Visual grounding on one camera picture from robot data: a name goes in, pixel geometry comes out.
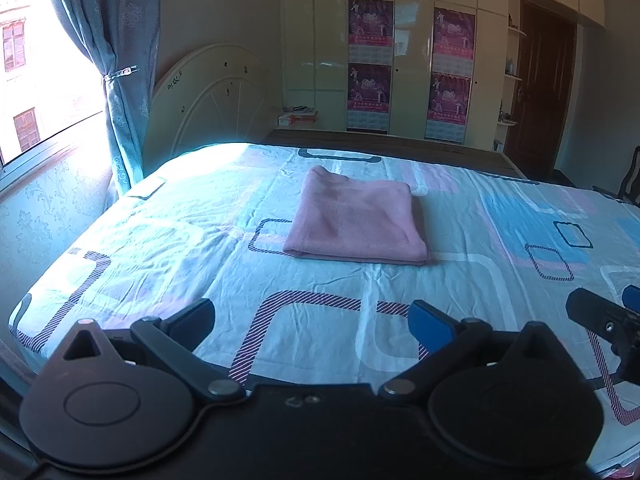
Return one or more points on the white round headboard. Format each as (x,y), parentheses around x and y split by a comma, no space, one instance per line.
(215,100)

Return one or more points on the dark wooden chair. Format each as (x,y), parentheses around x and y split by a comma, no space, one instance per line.
(631,175)

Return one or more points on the patterned bed sheet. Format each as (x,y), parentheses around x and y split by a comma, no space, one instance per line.
(200,260)

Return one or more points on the curtain clip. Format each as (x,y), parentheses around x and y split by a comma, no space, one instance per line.
(120,73)

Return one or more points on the brown wooden door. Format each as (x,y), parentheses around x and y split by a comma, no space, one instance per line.
(542,85)

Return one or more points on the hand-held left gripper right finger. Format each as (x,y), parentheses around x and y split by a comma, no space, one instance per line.
(430,325)

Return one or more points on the cream wardrobe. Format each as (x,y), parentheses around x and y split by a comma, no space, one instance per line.
(410,60)

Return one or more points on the wooden bed frame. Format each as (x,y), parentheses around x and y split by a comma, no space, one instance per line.
(400,147)

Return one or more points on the blue patterned curtain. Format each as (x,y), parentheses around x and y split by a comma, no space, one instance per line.
(125,20)

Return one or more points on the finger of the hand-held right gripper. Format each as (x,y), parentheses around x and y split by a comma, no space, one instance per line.
(600,317)
(633,297)

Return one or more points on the window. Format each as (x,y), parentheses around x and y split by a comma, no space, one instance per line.
(30,85)

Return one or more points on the pink wall poster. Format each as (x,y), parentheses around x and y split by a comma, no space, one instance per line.
(369,90)
(371,25)
(454,35)
(448,100)

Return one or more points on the white corner shelf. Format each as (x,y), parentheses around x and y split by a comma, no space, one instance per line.
(512,78)

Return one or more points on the pink sweatshirt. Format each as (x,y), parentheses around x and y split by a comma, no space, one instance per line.
(355,215)

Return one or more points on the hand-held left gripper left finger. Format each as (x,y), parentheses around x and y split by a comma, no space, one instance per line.
(192,325)

